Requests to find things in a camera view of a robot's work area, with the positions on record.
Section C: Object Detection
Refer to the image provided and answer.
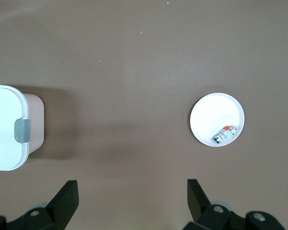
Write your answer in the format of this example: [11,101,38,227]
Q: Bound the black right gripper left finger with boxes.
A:
[5,180,80,230]

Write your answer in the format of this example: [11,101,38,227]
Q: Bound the pink round plate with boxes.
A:
[189,92,245,147]

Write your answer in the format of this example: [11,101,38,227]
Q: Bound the small red white object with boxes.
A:
[211,124,238,146]

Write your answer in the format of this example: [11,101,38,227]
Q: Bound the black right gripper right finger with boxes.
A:
[185,178,246,230]

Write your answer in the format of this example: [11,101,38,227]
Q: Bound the pink box with white lid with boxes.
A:
[0,83,45,171]

